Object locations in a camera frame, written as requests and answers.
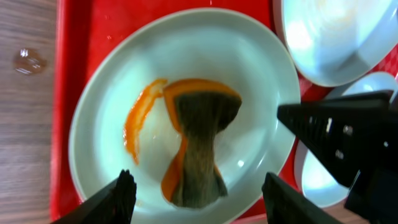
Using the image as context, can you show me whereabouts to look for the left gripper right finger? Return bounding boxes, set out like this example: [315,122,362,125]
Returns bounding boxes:
[262,172,341,224]

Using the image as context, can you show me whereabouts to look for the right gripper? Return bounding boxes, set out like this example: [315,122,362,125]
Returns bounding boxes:
[277,90,397,224]

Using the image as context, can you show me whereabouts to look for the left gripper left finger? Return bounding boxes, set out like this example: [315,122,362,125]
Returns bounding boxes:
[52,170,137,224]

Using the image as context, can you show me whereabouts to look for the white plate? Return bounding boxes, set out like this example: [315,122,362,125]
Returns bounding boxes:
[294,72,397,208]
[272,0,397,87]
[68,8,300,223]

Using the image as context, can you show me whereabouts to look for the orange green sponge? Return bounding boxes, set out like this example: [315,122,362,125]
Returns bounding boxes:
[161,78,242,209]

